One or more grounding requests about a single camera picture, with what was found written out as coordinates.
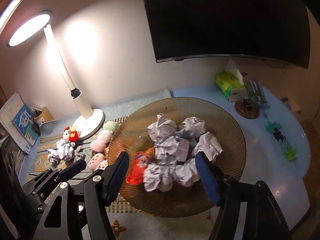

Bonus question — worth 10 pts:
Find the cardboard pen box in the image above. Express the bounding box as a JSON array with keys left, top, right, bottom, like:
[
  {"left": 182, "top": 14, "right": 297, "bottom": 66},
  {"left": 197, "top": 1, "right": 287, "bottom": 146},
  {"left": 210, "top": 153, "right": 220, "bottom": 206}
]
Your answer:
[{"left": 34, "top": 107, "right": 54, "bottom": 125}]

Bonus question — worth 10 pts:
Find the green toy figure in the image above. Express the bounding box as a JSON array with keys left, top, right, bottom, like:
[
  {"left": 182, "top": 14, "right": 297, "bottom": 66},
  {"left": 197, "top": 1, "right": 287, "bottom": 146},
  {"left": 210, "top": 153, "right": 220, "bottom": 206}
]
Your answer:
[
  {"left": 265, "top": 121, "right": 281, "bottom": 134},
  {"left": 281, "top": 141, "right": 297, "bottom": 162}
]

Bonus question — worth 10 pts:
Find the green toy figure near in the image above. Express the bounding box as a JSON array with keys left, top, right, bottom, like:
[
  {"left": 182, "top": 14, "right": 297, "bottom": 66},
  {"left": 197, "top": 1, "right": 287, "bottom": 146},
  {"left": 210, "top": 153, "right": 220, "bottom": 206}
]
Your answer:
[{"left": 281, "top": 141, "right": 297, "bottom": 162}]

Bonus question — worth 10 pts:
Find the blue cover book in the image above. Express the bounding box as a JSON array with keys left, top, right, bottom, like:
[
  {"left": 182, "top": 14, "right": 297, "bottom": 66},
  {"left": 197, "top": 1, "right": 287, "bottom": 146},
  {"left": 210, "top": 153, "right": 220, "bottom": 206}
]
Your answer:
[{"left": 12, "top": 104, "right": 40, "bottom": 146}]

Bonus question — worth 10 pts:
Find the white paper ball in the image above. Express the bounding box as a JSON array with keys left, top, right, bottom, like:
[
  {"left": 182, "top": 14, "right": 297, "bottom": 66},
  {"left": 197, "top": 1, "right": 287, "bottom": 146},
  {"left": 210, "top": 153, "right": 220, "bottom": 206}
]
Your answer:
[{"left": 147, "top": 113, "right": 177, "bottom": 142}]

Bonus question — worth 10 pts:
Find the green tissue box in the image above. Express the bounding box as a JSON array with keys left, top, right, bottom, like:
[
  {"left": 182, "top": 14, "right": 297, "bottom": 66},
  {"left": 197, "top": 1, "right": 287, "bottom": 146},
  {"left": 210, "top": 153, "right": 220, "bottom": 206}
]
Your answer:
[{"left": 215, "top": 59, "right": 248, "bottom": 102}]

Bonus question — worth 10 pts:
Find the red snack bag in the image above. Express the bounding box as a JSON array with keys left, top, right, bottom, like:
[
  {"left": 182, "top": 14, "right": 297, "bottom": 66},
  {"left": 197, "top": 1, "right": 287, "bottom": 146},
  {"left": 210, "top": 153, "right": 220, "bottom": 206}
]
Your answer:
[{"left": 126, "top": 147, "right": 155, "bottom": 185}]

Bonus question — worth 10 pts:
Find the black toy figure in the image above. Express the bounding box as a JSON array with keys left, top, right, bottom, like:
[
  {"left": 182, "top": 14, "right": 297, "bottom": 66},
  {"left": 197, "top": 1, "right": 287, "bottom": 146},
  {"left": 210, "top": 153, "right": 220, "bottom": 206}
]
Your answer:
[{"left": 273, "top": 129, "right": 286, "bottom": 142}]

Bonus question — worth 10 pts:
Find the crumpled paper in bowl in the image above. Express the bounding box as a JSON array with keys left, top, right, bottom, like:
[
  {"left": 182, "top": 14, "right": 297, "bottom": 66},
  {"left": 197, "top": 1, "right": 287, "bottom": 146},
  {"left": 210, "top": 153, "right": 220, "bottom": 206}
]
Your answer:
[{"left": 179, "top": 116, "right": 206, "bottom": 138}]

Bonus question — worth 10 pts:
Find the white desk lamp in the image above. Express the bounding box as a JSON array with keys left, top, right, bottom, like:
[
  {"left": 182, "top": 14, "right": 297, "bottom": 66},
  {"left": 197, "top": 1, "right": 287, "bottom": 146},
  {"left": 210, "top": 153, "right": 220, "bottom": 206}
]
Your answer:
[{"left": 6, "top": 10, "right": 106, "bottom": 141}]

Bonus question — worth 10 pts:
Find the green toy figure far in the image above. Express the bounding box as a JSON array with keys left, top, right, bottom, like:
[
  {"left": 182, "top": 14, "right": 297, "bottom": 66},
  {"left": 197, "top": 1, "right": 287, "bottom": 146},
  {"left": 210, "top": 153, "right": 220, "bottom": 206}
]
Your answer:
[{"left": 265, "top": 121, "right": 281, "bottom": 134}]

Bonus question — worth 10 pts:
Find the black wall monitor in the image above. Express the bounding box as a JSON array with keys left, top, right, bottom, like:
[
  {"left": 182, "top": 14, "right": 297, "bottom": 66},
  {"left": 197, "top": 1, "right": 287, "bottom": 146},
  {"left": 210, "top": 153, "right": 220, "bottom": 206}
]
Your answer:
[{"left": 144, "top": 0, "right": 310, "bottom": 68}]

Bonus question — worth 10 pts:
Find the upper dango plush skewer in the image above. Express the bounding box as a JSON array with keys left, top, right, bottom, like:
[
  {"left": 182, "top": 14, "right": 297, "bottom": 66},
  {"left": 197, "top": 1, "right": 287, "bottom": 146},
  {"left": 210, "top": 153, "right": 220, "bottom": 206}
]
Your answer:
[{"left": 90, "top": 121, "right": 119, "bottom": 153}]

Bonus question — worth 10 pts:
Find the dango plush skewer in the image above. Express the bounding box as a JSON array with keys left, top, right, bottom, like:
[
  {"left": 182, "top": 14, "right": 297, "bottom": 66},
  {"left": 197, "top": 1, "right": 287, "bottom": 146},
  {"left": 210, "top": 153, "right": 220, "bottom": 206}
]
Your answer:
[
  {"left": 87, "top": 153, "right": 107, "bottom": 172},
  {"left": 90, "top": 121, "right": 119, "bottom": 153}
]

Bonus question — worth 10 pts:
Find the metal phone stand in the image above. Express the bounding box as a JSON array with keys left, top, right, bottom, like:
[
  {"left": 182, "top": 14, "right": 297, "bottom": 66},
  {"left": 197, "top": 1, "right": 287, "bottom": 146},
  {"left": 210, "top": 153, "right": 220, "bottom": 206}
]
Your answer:
[{"left": 234, "top": 73, "right": 267, "bottom": 119}]

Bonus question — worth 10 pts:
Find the amber ribbed glass bowl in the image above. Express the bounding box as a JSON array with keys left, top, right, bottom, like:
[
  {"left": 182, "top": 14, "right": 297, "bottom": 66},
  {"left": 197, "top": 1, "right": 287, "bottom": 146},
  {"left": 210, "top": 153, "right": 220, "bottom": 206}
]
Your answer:
[{"left": 107, "top": 98, "right": 247, "bottom": 218}]

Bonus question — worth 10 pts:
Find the lower dango plush skewer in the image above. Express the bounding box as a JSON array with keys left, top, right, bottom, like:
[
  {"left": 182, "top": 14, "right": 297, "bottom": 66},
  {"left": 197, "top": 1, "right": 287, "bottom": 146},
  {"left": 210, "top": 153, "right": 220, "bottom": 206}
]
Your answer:
[{"left": 87, "top": 153, "right": 107, "bottom": 172}]

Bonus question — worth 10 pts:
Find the hello kitty plush toy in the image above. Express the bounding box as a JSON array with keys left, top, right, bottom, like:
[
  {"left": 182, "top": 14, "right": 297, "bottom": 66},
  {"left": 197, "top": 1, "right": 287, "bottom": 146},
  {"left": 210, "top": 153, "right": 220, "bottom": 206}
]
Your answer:
[{"left": 62, "top": 125, "right": 80, "bottom": 147}]

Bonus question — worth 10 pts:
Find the large paper pile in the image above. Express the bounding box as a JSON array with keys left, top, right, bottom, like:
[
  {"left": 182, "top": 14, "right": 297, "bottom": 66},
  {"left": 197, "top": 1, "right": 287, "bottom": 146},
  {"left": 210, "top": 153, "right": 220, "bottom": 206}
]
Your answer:
[{"left": 47, "top": 139, "right": 75, "bottom": 164}]

